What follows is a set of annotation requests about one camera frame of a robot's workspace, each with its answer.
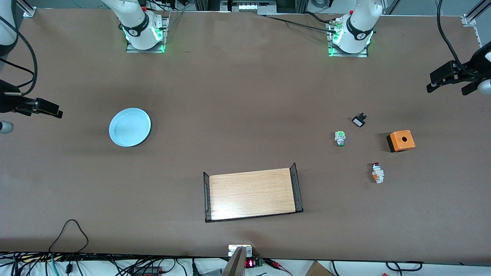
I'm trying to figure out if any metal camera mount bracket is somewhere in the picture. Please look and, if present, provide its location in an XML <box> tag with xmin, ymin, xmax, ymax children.
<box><xmin>222</xmin><ymin>245</ymin><xmax>253</xmax><ymax>276</ymax></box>

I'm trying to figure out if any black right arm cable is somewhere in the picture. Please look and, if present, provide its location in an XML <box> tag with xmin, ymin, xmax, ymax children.
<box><xmin>0</xmin><ymin>15</ymin><xmax>38</xmax><ymax>96</ymax></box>

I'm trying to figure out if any black curled cable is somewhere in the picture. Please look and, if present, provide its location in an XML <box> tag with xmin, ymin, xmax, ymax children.
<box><xmin>385</xmin><ymin>261</ymin><xmax>423</xmax><ymax>272</ymax></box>

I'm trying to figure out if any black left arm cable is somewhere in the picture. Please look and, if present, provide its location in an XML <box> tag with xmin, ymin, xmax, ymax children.
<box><xmin>437</xmin><ymin>0</ymin><xmax>470</xmax><ymax>75</ymax></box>

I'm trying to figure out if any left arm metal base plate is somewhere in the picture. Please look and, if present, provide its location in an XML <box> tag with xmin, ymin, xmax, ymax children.
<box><xmin>327</xmin><ymin>19</ymin><xmax>369</xmax><ymax>58</ymax></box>

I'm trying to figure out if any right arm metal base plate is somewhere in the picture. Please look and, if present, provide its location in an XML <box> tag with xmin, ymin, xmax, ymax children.
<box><xmin>126</xmin><ymin>15</ymin><xmax>170</xmax><ymax>53</ymax></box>

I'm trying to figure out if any orange button enclosure box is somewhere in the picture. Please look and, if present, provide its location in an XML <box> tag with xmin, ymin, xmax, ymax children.
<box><xmin>386</xmin><ymin>130</ymin><xmax>416</xmax><ymax>153</ymax></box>

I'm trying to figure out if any white red contact block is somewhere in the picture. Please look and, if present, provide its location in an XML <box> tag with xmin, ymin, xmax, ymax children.
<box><xmin>371</xmin><ymin>162</ymin><xmax>385</xmax><ymax>184</ymax></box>

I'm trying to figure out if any aluminium corner bracket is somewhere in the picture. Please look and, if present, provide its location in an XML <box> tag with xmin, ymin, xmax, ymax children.
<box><xmin>16</xmin><ymin>0</ymin><xmax>37</xmax><ymax>18</ymax></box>
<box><xmin>461</xmin><ymin>0</ymin><xmax>491</xmax><ymax>28</ymax></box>

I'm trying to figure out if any black cable to arm base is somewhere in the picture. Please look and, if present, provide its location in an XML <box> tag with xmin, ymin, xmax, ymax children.
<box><xmin>265</xmin><ymin>15</ymin><xmax>338</xmax><ymax>34</ymax></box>

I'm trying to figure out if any wooden tray with mesh sides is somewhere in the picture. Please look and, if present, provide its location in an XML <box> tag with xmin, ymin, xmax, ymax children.
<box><xmin>203</xmin><ymin>163</ymin><xmax>304</xmax><ymax>223</ymax></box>

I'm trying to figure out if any light blue plate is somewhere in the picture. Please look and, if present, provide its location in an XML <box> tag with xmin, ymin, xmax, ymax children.
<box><xmin>109</xmin><ymin>108</ymin><xmax>152</xmax><ymax>148</ymax></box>

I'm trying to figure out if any brown cardboard piece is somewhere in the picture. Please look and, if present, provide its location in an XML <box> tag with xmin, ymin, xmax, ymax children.
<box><xmin>305</xmin><ymin>261</ymin><xmax>336</xmax><ymax>276</ymax></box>

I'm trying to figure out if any black looped cable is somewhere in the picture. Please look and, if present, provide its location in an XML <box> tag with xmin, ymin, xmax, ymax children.
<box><xmin>48</xmin><ymin>219</ymin><xmax>89</xmax><ymax>273</ymax></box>

